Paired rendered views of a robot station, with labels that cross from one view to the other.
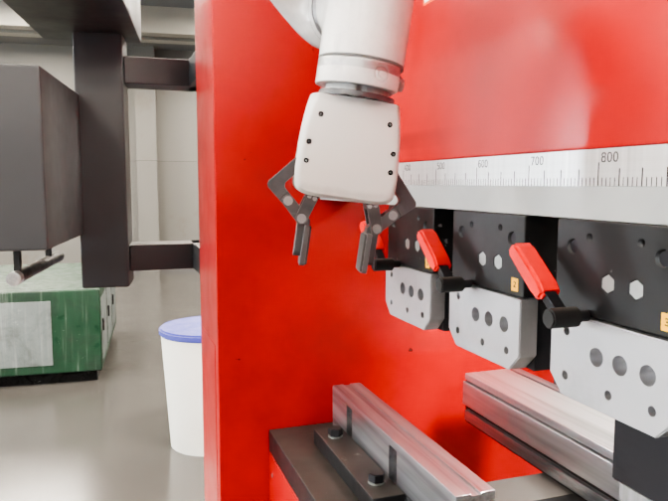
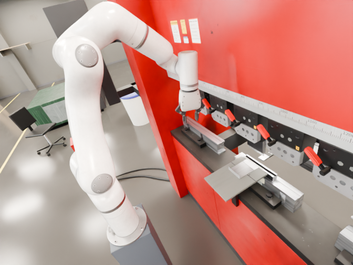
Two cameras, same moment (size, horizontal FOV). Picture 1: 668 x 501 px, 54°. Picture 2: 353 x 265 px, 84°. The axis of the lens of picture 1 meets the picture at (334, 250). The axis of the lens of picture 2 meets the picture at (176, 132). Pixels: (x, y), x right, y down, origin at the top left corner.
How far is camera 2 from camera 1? 48 cm
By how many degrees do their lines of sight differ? 27
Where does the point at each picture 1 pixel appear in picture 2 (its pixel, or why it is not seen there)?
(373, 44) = (192, 82)
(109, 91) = not seen: hidden behind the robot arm
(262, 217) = (156, 85)
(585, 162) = (238, 95)
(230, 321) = (155, 112)
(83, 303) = not seen: hidden behind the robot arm
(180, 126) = not seen: hidden behind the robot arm
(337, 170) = (189, 105)
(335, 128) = (187, 98)
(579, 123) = (236, 88)
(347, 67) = (188, 88)
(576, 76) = (234, 78)
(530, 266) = (229, 115)
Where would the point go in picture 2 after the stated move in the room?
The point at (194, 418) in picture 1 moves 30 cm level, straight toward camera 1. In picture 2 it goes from (137, 117) to (140, 123)
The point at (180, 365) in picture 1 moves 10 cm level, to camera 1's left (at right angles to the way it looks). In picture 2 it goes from (128, 105) to (123, 106)
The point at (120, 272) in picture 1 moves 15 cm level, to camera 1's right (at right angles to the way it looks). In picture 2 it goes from (117, 99) to (132, 95)
